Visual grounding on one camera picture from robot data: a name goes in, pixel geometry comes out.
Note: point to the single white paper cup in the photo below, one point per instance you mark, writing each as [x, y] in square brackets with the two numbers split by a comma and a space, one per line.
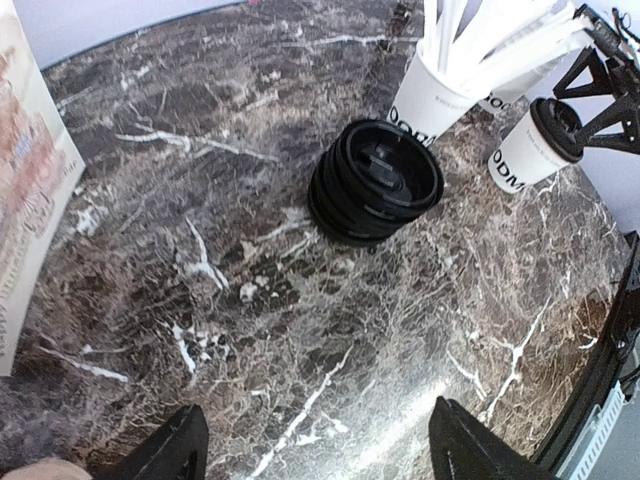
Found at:
[523, 158]

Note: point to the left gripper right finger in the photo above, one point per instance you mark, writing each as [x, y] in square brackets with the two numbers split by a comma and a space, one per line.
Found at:
[461, 447]

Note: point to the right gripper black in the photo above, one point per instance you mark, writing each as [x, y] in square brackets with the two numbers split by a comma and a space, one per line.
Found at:
[625, 55]

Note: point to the stack of black lids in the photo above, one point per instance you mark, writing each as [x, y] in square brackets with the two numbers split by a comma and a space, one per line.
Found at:
[373, 180]

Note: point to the black front table rail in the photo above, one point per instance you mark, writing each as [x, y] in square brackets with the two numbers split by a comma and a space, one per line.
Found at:
[602, 370]

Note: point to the white cup holding straws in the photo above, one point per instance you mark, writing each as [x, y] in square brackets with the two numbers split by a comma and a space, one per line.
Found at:
[425, 104]

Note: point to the single black cup lid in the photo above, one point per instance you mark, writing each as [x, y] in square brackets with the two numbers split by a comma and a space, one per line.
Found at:
[558, 123]

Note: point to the white paper takeout bag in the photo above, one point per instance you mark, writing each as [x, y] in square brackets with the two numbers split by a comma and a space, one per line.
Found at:
[40, 167]

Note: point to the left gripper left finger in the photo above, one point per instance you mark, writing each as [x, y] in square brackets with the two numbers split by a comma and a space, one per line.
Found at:
[178, 449]

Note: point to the grey slotted cable duct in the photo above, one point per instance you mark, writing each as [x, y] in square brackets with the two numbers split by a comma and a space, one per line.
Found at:
[592, 439]

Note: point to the bundle of wrapped white straws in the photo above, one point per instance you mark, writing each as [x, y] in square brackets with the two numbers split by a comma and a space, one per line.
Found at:
[502, 41]

